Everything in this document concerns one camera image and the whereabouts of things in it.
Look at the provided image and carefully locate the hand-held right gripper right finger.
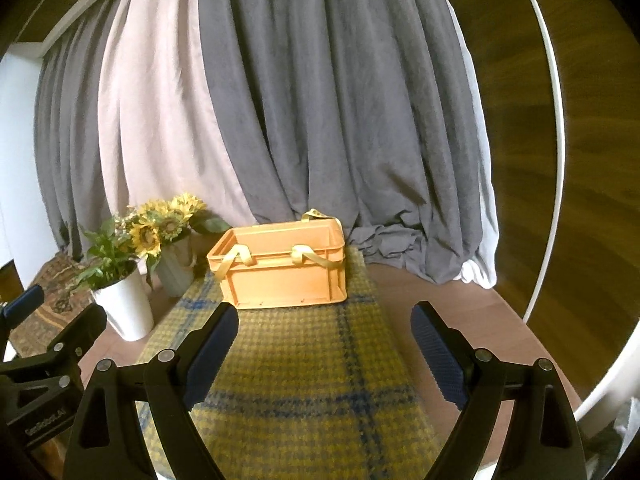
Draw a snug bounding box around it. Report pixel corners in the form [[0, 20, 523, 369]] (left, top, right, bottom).
[[411, 301, 587, 480]]

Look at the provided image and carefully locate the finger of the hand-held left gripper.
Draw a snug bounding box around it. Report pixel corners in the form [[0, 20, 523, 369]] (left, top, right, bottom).
[[47, 305, 109, 367], [0, 285, 46, 356]]

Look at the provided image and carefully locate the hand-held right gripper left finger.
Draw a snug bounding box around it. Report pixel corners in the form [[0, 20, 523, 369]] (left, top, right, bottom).
[[64, 302, 239, 480]]

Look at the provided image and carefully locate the orange box with yellow handles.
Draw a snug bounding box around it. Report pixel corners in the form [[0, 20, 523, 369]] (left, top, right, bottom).
[[206, 208, 349, 311]]

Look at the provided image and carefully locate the patterned brown rug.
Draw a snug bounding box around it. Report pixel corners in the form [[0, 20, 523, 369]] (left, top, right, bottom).
[[7, 252, 97, 361]]

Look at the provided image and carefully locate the white plant pot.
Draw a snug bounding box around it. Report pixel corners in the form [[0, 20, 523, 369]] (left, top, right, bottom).
[[92, 261, 155, 342]]

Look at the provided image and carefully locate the green leafy plant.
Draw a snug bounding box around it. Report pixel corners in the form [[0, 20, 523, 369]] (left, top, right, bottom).
[[69, 216, 142, 292]]

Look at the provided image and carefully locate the grey ribbed vase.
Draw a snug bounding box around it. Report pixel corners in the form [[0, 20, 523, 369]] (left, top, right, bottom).
[[156, 235, 197, 297]]

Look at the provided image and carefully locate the yellow blue plaid mat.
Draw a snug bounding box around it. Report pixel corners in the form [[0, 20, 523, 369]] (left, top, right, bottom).
[[135, 245, 447, 480]]

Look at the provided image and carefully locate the sunflower bouquet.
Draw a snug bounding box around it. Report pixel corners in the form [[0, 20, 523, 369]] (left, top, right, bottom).
[[122, 192, 233, 274]]

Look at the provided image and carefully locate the white curtain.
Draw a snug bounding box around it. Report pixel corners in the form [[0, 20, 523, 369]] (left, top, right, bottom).
[[444, 0, 502, 289]]

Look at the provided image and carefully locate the pale pink curtain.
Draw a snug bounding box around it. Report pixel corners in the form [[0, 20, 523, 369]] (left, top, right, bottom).
[[97, 0, 259, 233]]

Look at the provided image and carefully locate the white hoop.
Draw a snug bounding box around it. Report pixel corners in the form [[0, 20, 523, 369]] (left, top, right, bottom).
[[512, 0, 640, 422]]

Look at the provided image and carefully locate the grey curtain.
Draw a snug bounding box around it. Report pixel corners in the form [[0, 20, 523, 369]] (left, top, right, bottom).
[[32, 0, 493, 287]]

